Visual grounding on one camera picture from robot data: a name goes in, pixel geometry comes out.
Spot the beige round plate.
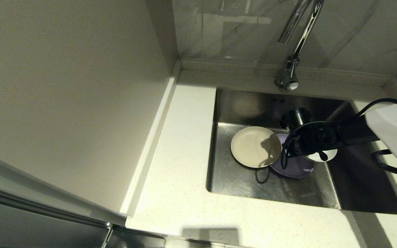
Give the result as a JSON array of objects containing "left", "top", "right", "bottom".
[{"left": 231, "top": 126, "right": 283, "bottom": 169}]

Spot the chrome kitchen faucet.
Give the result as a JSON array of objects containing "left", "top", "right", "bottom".
[{"left": 274, "top": 0, "right": 324, "bottom": 91}]

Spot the purple round plate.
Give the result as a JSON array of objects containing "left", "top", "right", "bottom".
[{"left": 269, "top": 134, "right": 316, "bottom": 179}]

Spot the white round bowl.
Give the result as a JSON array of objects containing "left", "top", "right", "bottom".
[{"left": 306, "top": 148, "right": 338, "bottom": 163}]

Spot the stainless steel sink basin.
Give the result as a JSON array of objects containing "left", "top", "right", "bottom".
[{"left": 205, "top": 87, "right": 397, "bottom": 215}]

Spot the grey under-counter cabinet front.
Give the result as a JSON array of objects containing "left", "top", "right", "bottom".
[{"left": 111, "top": 226, "right": 166, "bottom": 248}]

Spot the tall beige side panel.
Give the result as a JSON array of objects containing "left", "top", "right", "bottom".
[{"left": 0, "top": 0, "right": 180, "bottom": 217}]

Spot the grey glossy refrigerator door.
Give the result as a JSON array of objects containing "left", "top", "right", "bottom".
[
  {"left": 0, "top": 147, "right": 127, "bottom": 228},
  {"left": 0, "top": 195, "right": 111, "bottom": 248}
]

